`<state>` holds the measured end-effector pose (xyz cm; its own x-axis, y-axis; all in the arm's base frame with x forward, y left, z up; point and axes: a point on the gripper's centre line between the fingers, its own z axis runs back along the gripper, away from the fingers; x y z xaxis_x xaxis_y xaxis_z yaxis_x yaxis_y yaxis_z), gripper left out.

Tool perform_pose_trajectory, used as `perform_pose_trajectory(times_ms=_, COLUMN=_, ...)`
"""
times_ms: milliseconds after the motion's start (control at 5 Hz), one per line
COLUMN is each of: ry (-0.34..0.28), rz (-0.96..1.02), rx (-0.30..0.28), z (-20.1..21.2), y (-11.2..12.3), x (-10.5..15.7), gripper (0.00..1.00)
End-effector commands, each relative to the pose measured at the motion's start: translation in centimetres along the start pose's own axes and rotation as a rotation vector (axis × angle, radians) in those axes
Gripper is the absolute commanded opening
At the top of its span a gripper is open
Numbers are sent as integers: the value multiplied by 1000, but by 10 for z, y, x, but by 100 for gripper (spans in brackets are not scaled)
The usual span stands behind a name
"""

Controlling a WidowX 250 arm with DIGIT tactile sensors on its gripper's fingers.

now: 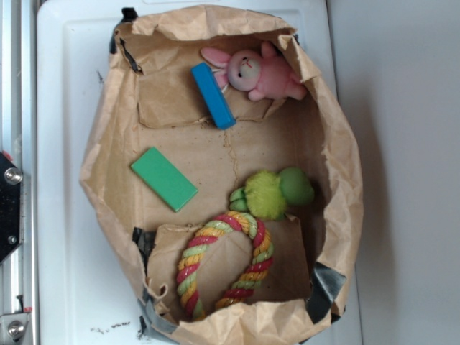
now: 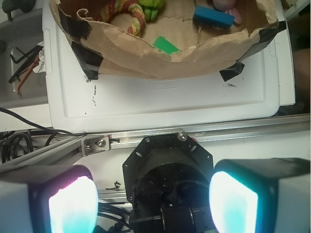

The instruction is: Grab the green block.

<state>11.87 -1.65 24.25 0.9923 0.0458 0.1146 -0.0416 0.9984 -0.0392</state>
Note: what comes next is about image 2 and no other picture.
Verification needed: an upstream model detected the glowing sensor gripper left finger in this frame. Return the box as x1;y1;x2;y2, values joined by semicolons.
0;165;99;233

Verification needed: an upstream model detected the grey storage tray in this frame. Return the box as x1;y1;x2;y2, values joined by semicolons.
0;9;48;108

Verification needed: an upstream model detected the multicolour rope toy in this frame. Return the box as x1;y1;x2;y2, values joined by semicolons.
100;0;146;38

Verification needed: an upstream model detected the black cable bundle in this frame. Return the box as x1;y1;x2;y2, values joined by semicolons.
0;107;85;164

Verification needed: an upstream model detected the aluminium extrusion rail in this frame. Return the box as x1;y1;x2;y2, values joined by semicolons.
0;114;311;169

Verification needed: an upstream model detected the crumpled white paper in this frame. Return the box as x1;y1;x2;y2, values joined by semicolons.
33;41;46;73

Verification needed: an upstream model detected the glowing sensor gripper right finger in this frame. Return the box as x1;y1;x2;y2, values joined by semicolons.
209;158;311;233

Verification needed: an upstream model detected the green block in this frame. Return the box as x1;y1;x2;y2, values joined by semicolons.
153;36;179;55

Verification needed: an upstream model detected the metal corner bracket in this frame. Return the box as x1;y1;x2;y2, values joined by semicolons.
81;135;110;157

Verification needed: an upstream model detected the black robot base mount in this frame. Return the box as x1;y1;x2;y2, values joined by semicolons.
122;132;215;233

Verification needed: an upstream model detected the green plush toy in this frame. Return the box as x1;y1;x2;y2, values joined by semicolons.
139;0;165;22

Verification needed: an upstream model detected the blue block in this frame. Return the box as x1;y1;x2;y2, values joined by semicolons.
193;6;235;28

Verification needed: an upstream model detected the pink plush toy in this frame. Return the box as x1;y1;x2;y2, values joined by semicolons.
212;0;242;25

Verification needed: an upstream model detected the orange handled tool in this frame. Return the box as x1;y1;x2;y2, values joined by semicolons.
16;55;39;97

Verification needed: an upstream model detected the white plastic bin lid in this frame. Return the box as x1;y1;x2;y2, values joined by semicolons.
43;2;295;133

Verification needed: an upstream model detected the brown paper bag tray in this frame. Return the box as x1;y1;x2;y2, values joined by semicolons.
49;0;286;81

